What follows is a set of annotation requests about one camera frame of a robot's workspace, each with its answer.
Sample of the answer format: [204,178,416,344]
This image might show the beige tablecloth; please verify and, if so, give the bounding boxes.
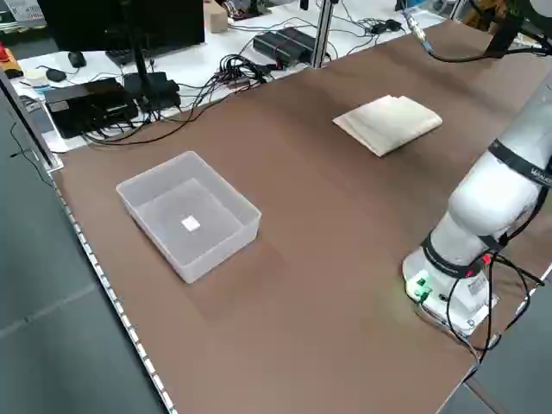
[331,94,444,159]

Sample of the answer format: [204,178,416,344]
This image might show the translucent plastic bin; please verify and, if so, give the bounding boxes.
[115,149,263,285]

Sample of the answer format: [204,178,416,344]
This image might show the black ribbed power box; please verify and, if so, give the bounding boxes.
[253,32,298,68]
[278,26,318,60]

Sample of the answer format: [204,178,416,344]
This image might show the beige cardboard block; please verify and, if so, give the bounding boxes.
[208,8,229,34]

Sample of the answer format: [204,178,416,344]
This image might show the black monitor stand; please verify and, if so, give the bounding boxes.
[122,42,181,111]

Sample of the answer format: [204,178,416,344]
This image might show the black dock box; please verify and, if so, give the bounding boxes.
[43,77,140,140]

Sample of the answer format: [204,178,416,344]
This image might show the black keyboard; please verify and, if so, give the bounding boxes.
[104,47,138,67]

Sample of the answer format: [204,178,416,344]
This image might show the black monitor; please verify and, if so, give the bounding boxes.
[37,0,206,53]

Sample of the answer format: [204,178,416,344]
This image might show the red yellow stop button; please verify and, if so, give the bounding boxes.
[0,42,22,79]

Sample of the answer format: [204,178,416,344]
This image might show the tangled black red wires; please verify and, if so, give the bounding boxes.
[189,53,277,107]

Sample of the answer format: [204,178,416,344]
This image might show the aluminium camera post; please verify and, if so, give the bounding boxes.
[310,0,336,70]

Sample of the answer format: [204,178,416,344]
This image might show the cable with silver plug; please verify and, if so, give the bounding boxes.
[403,6,526,61]

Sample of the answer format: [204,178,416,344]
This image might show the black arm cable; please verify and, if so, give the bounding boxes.
[446,202,547,363]

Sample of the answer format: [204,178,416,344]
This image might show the aluminium frame rail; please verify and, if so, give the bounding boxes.
[0,68,65,174]

